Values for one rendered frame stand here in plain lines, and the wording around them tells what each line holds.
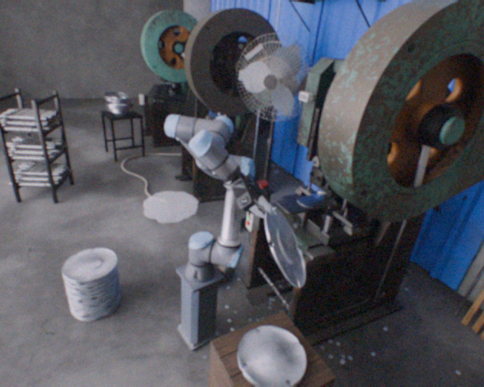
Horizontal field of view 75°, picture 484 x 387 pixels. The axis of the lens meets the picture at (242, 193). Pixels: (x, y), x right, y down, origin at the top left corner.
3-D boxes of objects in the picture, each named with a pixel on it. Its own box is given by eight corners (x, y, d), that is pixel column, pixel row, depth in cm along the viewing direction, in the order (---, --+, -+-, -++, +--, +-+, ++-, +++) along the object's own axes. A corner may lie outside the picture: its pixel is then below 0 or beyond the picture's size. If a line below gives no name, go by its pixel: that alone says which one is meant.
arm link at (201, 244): (193, 248, 165) (194, 226, 159) (218, 254, 163) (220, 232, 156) (184, 262, 155) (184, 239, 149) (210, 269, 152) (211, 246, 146)
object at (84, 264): (116, 277, 175) (116, 276, 175) (58, 286, 166) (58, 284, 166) (117, 246, 199) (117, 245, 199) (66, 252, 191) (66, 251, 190)
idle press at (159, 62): (149, 153, 428) (141, 5, 348) (134, 132, 503) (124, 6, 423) (246, 144, 498) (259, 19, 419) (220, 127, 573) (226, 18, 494)
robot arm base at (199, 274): (194, 287, 154) (194, 272, 149) (180, 269, 164) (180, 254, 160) (220, 276, 162) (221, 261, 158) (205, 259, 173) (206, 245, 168)
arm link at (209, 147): (210, 122, 95) (200, 137, 89) (233, 148, 99) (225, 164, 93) (193, 134, 100) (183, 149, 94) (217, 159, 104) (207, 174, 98)
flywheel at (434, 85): (559, 7, 105) (485, 192, 142) (495, 8, 121) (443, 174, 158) (402, 24, 80) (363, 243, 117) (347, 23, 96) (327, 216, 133)
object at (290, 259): (310, 284, 117) (313, 283, 116) (283, 291, 92) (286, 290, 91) (285, 213, 126) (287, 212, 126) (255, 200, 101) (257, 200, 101)
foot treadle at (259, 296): (251, 311, 187) (252, 305, 184) (244, 299, 195) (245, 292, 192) (329, 286, 211) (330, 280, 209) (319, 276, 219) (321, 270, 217)
